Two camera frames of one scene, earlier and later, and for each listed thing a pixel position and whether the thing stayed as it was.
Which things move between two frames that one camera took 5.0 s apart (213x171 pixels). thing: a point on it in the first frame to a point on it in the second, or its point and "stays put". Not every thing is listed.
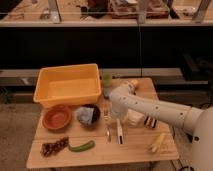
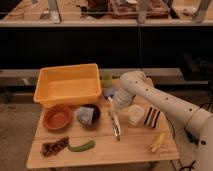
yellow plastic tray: x=67 y=84 stays put
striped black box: x=150 y=122 stays put
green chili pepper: x=85 y=147 stays put
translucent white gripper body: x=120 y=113 to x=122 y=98
